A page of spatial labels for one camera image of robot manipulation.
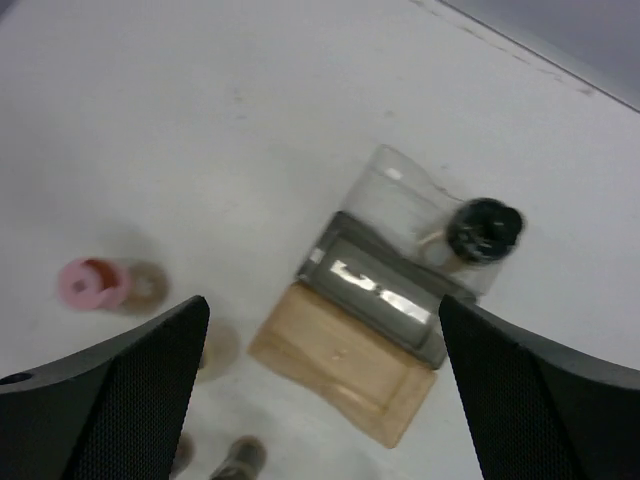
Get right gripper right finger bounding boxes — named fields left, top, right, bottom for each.
left=439, top=296, right=639, bottom=479

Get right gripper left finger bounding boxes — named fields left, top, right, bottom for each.
left=1, top=296, right=209, bottom=479

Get pink lid spice jar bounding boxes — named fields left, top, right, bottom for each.
left=56, top=257, right=170, bottom=316

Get small black pepper bottle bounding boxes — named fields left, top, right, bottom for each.
left=209, top=436, right=267, bottom=480

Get large brown spice jar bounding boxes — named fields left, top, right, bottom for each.
left=417, top=197, right=525, bottom=273

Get orange bottom tier tray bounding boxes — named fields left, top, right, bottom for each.
left=248, top=283, right=437, bottom=449

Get grey middle tier tray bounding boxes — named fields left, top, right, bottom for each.
left=296, top=211, right=476, bottom=369

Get clear top tier tray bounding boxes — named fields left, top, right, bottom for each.
left=343, top=145, right=501, bottom=297

